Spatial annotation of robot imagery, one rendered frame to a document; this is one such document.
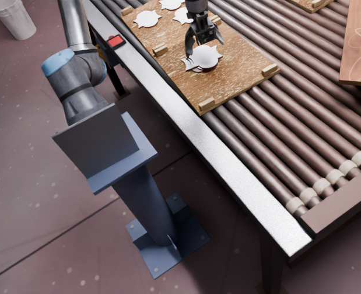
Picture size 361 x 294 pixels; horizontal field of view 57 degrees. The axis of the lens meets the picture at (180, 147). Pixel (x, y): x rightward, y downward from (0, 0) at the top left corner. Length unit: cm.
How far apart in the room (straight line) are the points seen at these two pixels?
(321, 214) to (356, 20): 70
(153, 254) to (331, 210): 124
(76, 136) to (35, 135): 184
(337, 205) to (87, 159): 79
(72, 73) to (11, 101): 230
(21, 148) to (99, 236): 110
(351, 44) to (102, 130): 86
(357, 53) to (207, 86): 50
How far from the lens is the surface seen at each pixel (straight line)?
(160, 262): 196
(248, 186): 103
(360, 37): 129
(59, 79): 113
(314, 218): 96
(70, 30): 128
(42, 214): 245
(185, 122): 121
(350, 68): 117
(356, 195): 101
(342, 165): 108
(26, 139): 295
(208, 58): 136
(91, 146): 115
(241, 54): 139
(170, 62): 143
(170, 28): 162
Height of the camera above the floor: 182
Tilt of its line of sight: 52 degrees down
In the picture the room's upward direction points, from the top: 20 degrees counter-clockwise
